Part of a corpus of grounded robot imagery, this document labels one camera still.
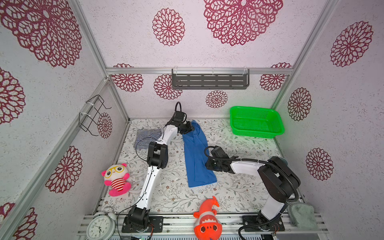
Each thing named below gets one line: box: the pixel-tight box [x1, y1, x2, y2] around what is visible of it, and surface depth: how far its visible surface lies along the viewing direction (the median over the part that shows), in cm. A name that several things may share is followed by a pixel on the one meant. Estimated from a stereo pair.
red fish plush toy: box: [193, 196, 223, 240], surface depth 69 cm
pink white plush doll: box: [101, 163, 132, 197], surface depth 85 cm
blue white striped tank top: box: [133, 128, 162, 149], surface depth 111 cm
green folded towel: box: [286, 201, 318, 229], surface depth 78 cm
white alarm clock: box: [86, 212, 117, 240], surface depth 71 cm
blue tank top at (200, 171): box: [182, 120, 217, 188], surface depth 94 cm
